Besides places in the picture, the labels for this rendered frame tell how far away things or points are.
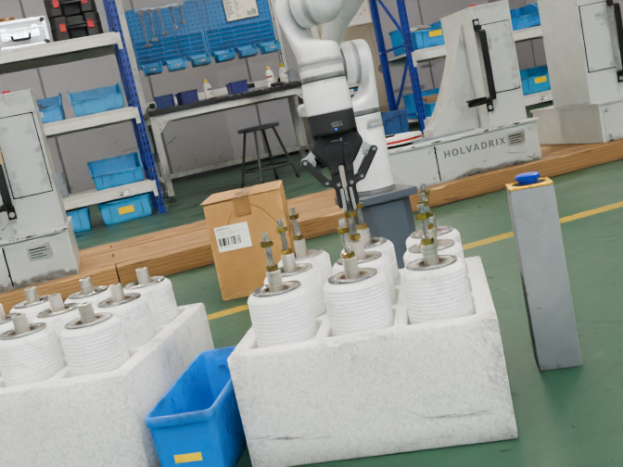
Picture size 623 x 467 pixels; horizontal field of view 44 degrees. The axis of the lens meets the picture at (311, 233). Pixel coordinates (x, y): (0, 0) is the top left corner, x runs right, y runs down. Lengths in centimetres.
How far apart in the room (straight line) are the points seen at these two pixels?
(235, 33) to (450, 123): 393
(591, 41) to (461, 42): 61
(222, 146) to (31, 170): 655
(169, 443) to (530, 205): 67
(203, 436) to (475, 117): 271
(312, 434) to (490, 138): 249
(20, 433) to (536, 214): 89
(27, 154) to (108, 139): 631
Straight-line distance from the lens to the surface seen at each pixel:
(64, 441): 128
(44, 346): 130
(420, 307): 111
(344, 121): 120
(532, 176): 130
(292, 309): 113
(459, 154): 341
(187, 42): 713
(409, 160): 331
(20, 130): 310
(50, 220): 311
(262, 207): 227
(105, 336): 124
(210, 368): 143
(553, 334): 134
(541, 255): 130
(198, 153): 947
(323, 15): 120
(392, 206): 165
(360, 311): 111
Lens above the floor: 50
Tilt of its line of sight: 9 degrees down
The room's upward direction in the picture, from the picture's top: 12 degrees counter-clockwise
